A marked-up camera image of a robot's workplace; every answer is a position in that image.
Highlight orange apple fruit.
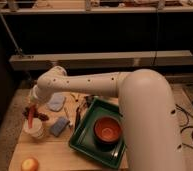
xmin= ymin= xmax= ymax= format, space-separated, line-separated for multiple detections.
xmin=21 ymin=158 xmax=39 ymax=171

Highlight blue sponge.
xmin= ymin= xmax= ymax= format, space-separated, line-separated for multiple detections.
xmin=50 ymin=117 xmax=69 ymax=137

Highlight green square tray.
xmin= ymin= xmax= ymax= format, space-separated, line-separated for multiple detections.
xmin=69 ymin=98 xmax=125 ymax=169

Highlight black floor cables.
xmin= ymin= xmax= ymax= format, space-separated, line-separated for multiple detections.
xmin=175 ymin=103 xmax=193 ymax=154

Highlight white paper cup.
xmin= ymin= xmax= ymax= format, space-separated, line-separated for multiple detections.
xmin=23 ymin=118 xmax=44 ymax=139

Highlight light blue cloth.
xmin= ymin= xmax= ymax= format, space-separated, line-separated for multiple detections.
xmin=47 ymin=93 xmax=66 ymax=112

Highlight wooden bench beam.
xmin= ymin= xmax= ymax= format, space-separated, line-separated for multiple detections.
xmin=9 ymin=50 xmax=193 ymax=71

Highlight orange bowl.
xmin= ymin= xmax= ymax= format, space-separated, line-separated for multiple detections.
xmin=93 ymin=116 xmax=122 ymax=144

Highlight metal leaning rod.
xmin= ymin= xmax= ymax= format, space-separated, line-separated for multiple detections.
xmin=0 ymin=10 xmax=34 ymax=59

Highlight yellow banana toy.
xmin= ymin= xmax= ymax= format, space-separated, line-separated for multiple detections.
xmin=70 ymin=93 xmax=80 ymax=102

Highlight dark red grape bunch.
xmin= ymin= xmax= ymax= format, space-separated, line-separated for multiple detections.
xmin=22 ymin=107 xmax=49 ymax=121

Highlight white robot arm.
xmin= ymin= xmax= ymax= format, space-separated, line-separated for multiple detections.
xmin=29 ymin=66 xmax=186 ymax=171

